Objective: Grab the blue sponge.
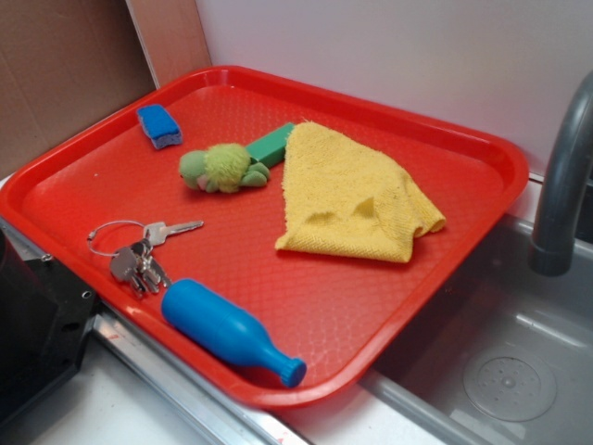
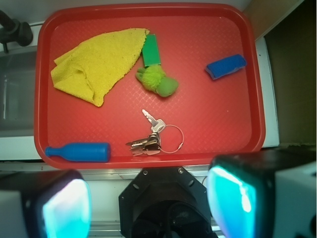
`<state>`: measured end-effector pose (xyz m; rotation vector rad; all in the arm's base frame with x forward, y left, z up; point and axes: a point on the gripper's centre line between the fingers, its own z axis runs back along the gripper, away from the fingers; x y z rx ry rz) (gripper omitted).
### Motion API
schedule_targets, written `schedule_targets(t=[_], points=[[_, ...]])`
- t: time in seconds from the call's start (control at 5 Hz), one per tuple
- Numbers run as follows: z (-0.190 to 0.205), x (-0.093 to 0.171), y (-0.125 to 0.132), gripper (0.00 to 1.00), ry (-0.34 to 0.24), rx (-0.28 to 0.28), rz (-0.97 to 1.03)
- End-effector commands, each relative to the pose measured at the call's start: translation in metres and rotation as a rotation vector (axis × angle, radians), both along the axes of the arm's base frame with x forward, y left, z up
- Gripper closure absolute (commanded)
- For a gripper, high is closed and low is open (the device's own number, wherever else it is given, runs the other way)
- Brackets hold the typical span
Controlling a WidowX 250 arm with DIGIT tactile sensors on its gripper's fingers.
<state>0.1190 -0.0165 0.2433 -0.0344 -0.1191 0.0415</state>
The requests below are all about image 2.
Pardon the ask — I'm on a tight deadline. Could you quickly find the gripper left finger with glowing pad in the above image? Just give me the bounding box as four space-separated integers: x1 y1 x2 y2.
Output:
0 170 92 238

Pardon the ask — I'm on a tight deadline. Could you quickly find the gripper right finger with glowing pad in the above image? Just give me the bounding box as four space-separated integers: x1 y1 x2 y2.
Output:
207 148 317 238

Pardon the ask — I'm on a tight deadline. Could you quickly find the blue sponge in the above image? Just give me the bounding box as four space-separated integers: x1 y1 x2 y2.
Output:
205 54 247 80

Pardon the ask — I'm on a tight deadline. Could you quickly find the blue plastic bottle toy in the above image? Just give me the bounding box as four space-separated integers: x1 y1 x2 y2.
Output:
45 143 111 162

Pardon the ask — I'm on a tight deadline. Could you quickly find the yellow microfiber cloth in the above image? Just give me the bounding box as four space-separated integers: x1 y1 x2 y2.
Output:
51 28 149 107

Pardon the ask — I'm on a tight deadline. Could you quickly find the red plastic tray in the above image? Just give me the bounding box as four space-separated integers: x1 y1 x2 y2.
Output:
34 3 265 169

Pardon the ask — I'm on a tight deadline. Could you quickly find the green fuzzy plush toy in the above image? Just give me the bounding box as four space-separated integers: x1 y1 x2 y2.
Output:
135 64 179 98

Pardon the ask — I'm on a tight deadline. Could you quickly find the black clamp knob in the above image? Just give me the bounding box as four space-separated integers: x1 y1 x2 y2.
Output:
0 10 33 54

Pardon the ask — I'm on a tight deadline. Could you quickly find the green rectangular block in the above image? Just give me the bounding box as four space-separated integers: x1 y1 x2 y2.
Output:
142 34 161 68

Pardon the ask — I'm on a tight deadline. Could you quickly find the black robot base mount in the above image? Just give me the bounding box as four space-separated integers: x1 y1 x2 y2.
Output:
118 167 217 238

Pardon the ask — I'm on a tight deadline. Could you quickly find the silver key bunch on ring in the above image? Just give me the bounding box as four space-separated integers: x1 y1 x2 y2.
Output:
125 109 185 156

